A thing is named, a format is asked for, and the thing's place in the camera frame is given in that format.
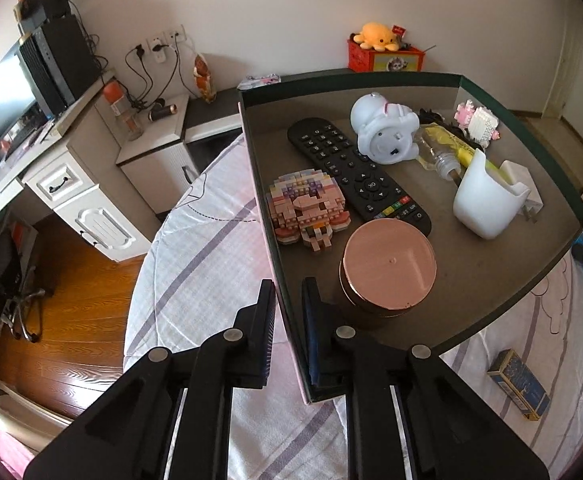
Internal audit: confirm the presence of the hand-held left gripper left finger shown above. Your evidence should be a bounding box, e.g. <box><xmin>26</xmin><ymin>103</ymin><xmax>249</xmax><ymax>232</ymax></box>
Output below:
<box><xmin>24</xmin><ymin>280</ymin><xmax>276</xmax><ymax>480</ymax></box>

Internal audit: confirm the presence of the orange plush octopus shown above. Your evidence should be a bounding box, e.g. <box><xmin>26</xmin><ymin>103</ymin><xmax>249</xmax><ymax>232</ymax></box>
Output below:
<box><xmin>353</xmin><ymin>21</ymin><xmax>401</xmax><ymax>52</ymax></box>

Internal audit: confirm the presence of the patterned tissue packet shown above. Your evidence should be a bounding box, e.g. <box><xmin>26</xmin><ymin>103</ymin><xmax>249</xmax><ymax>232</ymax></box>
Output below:
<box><xmin>236</xmin><ymin>74</ymin><xmax>282</xmax><ymax>90</ymax></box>

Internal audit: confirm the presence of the orange snack bag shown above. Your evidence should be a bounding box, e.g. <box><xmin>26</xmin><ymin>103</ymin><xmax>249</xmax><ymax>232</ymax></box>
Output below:
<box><xmin>193</xmin><ymin>54</ymin><xmax>218</xmax><ymax>104</ymax></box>

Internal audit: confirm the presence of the pink white brick figure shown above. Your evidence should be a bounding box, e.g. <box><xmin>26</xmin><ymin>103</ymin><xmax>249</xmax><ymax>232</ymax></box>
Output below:
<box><xmin>453</xmin><ymin>101</ymin><xmax>501</xmax><ymax>150</ymax></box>

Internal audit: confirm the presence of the white desk drawer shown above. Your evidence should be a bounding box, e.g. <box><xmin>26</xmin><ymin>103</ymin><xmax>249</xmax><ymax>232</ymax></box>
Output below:
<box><xmin>22</xmin><ymin>162</ymin><xmax>98</xmax><ymax>210</ymax></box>

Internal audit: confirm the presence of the black computer monitor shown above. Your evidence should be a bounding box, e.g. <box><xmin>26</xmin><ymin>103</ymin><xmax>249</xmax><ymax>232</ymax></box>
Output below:
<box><xmin>0</xmin><ymin>39</ymin><xmax>43</xmax><ymax>147</ymax></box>

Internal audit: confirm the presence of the black-top white bench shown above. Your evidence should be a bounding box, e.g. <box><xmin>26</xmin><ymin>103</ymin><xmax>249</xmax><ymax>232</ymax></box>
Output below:
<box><xmin>184</xmin><ymin>67</ymin><xmax>353</xmax><ymax>162</ymax></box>

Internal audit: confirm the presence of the black remote control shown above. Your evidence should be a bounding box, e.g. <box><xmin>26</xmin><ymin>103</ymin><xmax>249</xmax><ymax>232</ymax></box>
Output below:
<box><xmin>288</xmin><ymin>117</ymin><xmax>433</xmax><ymax>236</ymax></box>

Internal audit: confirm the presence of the yellow highlighter pen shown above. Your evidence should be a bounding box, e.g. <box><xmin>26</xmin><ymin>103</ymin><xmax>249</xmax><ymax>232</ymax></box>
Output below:
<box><xmin>424</xmin><ymin>126</ymin><xmax>515</xmax><ymax>184</ymax></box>

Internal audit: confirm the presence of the red storage box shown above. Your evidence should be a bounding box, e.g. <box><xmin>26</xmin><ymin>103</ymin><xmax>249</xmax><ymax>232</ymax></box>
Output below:
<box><xmin>347</xmin><ymin>39</ymin><xmax>427</xmax><ymax>74</ymax></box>

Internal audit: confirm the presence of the copper round tin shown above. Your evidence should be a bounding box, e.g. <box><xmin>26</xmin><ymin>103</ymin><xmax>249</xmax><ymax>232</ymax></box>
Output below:
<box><xmin>340</xmin><ymin>219</ymin><xmax>439</xmax><ymax>330</ymax></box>

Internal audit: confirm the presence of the dark green cardboard box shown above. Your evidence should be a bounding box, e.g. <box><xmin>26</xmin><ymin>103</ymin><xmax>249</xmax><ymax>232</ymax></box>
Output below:
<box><xmin>238</xmin><ymin>71</ymin><xmax>583</xmax><ymax>406</ymax></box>

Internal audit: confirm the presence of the white plastic cup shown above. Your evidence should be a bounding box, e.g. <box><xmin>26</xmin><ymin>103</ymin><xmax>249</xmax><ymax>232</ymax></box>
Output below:
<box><xmin>453</xmin><ymin>149</ymin><xmax>531</xmax><ymax>240</ymax></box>

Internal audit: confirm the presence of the striped bed sheet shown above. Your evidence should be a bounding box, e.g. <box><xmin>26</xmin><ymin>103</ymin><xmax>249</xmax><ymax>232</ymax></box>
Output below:
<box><xmin>124</xmin><ymin>130</ymin><xmax>583</xmax><ymax>480</ymax></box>

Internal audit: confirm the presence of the black copper cylinder device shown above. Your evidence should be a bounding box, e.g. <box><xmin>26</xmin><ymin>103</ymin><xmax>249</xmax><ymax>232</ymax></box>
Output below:
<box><xmin>148</xmin><ymin>102</ymin><xmax>180</xmax><ymax>122</ymax></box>

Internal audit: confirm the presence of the white charger plug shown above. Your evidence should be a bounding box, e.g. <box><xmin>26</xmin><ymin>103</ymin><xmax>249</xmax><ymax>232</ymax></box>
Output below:
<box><xmin>496</xmin><ymin>159</ymin><xmax>545</xmax><ymax>222</ymax></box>

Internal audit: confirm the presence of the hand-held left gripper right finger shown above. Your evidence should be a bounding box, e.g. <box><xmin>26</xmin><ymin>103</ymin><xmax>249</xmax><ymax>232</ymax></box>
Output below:
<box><xmin>301</xmin><ymin>276</ymin><xmax>552</xmax><ymax>480</ymax></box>

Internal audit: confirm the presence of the clear small bottle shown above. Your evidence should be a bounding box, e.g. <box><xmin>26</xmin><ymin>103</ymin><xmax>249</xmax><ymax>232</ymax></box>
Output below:
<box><xmin>414</xmin><ymin>122</ymin><xmax>473</xmax><ymax>182</ymax></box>

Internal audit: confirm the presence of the orange-lid clear bottle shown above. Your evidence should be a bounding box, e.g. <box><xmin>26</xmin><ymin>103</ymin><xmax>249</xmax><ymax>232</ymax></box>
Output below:
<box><xmin>102</xmin><ymin>80</ymin><xmax>145</xmax><ymax>142</ymax></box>

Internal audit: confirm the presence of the blue gold card box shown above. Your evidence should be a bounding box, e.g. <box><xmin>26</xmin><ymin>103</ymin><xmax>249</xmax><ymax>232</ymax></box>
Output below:
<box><xmin>487</xmin><ymin>349</ymin><xmax>551</xmax><ymax>422</ymax></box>

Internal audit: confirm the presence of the white computer desk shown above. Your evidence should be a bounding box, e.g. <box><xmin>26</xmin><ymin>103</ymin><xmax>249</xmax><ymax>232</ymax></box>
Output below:
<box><xmin>0</xmin><ymin>67</ymin><xmax>156</xmax><ymax>264</ymax></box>

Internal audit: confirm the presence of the office chair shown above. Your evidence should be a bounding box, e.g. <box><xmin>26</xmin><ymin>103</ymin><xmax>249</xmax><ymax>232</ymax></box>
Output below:
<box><xmin>0</xmin><ymin>220</ymin><xmax>58</xmax><ymax>345</ymax></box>

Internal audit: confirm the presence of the black computer tower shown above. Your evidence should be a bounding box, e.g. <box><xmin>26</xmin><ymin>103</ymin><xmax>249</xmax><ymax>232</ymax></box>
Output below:
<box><xmin>19</xmin><ymin>14</ymin><xmax>102</xmax><ymax>116</ymax></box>

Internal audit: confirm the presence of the black power cable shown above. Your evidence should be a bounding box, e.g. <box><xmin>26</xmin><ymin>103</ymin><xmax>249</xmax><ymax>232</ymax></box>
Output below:
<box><xmin>124</xmin><ymin>45</ymin><xmax>156</xmax><ymax>107</ymax></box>
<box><xmin>158</xmin><ymin>42</ymin><xmax>183</xmax><ymax>107</ymax></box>

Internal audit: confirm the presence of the white astronaut figure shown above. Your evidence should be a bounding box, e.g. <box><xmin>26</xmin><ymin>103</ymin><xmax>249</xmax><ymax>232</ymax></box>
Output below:
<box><xmin>350</xmin><ymin>92</ymin><xmax>421</xmax><ymax>166</ymax></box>

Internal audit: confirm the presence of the white side cabinet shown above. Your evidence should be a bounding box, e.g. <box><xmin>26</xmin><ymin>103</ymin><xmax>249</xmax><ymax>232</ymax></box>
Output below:
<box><xmin>116</xmin><ymin>94</ymin><xmax>208</xmax><ymax>222</ymax></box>

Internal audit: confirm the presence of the brown pink brick figure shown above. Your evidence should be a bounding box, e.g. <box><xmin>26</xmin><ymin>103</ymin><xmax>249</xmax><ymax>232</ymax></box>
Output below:
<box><xmin>268</xmin><ymin>172</ymin><xmax>353</xmax><ymax>253</ymax></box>

